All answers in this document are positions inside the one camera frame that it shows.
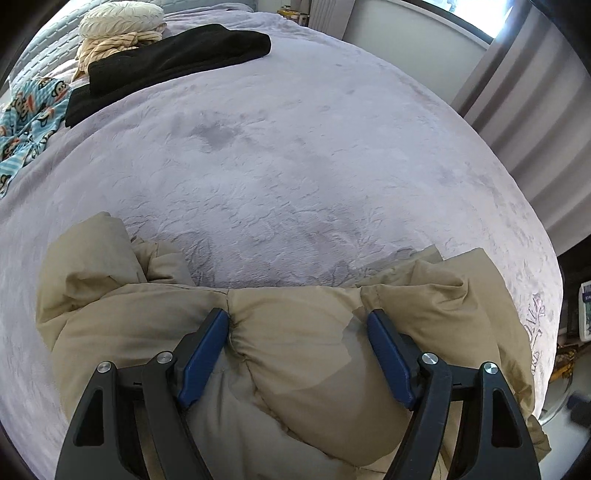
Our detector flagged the black folded garment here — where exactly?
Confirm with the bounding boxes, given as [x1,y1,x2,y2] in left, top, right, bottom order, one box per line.
[65,24,272,129]

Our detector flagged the white radiator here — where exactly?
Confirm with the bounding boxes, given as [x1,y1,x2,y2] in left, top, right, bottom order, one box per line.
[308,0,345,31]

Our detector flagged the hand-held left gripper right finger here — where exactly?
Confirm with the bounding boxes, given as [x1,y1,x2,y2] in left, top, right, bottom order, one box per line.
[367,309,541,480]

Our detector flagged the beige puffer jacket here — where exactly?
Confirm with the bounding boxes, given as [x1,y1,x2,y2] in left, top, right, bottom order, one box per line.
[36,211,552,480]

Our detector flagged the blue printed cloth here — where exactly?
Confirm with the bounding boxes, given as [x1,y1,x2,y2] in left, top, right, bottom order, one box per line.
[0,78,77,199]

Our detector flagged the yellow object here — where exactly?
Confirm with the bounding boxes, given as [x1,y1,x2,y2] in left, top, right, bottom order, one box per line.
[551,344,578,384]

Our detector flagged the grey curtain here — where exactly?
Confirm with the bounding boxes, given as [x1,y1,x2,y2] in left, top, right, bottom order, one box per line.
[450,18,591,257]

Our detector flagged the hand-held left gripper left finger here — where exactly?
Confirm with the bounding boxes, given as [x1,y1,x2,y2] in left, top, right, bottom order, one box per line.
[54,308,230,480]

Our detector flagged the cream round cushion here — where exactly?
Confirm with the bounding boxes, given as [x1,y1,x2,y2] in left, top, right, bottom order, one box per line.
[78,2,167,40]

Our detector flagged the cream knitted pillow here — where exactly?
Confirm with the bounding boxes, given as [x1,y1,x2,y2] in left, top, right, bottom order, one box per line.
[71,25,164,81]

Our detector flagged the white and blue box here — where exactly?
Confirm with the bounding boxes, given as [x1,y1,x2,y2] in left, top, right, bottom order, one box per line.
[579,282,591,342]

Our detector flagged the lavender bed blanket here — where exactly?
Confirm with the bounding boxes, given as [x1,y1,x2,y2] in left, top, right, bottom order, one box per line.
[0,10,566,462]

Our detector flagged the window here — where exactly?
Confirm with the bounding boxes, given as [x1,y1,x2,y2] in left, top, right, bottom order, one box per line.
[397,0,513,51]

